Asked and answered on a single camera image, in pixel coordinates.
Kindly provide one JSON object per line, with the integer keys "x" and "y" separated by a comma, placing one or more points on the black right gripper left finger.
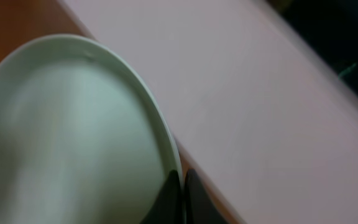
{"x": 168, "y": 206}

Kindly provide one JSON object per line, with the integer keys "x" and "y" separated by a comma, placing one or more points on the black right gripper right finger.
{"x": 199, "y": 207}

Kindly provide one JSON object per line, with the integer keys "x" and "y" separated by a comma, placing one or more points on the pale green plate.
{"x": 82, "y": 139}

